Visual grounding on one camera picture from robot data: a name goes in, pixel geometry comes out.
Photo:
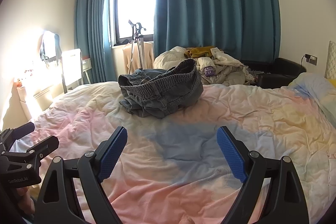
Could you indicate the teal right curtain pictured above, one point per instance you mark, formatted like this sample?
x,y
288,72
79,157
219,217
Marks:
x,y
248,30

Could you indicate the person's left hand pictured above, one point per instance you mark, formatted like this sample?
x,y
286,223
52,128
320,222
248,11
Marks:
x,y
25,202

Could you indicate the mustard yellow garment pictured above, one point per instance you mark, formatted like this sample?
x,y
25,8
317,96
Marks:
x,y
197,52

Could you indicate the peach sweater on rack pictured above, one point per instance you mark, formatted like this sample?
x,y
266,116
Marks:
x,y
148,57

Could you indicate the quilted cream headboard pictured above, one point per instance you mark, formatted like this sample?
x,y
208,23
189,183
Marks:
x,y
330,71

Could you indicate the black sofa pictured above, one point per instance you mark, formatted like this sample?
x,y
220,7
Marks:
x,y
273,75

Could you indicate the teal curtain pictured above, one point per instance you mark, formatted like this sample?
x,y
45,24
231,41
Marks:
x,y
93,37
248,30

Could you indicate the pastel pillow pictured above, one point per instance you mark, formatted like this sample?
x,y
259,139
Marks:
x,y
320,90

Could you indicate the pastel tie-dye duvet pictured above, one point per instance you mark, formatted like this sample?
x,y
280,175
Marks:
x,y
172,169

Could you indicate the wall power socket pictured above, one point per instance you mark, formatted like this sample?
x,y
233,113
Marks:
x,y
309,59

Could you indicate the teal left curtain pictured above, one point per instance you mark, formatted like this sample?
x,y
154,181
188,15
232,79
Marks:
x,y
93,37

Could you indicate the white desk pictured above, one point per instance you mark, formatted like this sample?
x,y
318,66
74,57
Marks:
x,y
85,67

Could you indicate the cream puffer jacket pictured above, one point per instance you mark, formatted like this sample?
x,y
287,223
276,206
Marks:
x,y
221,68

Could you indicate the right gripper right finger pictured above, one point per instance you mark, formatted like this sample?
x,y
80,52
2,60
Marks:
x,y
285,201

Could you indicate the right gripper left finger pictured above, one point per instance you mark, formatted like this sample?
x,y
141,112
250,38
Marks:
x,y
58,202

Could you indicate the camera tripod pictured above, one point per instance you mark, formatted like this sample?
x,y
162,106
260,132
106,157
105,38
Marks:
x,y
137,40

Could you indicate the blue denim jeans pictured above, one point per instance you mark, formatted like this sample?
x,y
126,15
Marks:
x,y
158,92

